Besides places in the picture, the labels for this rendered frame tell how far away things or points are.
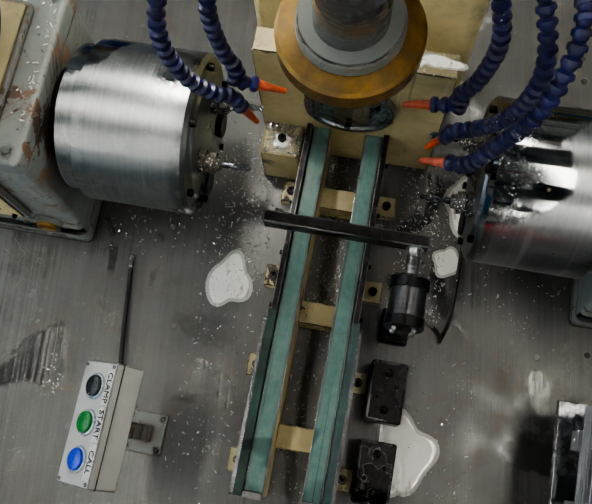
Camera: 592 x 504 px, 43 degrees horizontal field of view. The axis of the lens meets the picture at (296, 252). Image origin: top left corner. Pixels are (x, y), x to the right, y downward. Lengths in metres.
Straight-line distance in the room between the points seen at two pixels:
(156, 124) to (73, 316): 0.46
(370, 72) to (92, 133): 0.43
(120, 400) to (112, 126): 0.38
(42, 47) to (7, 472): 0.71
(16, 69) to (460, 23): 0.66
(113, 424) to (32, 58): 0.53
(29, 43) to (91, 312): 0.49
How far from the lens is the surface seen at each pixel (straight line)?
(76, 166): 1.15
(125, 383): 1.09
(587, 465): 1.15
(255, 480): 1.20
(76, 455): 1.09
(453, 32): 1.24
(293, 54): 0.90
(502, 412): 1.35
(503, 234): 1.08
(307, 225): 1.14
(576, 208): 1.08
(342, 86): 0.88
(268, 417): 1.20
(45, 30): 1.20
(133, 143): 1.10
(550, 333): 1.39
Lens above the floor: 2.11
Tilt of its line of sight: 74 degrees down
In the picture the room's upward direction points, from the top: 8 degrees counter-clockwise
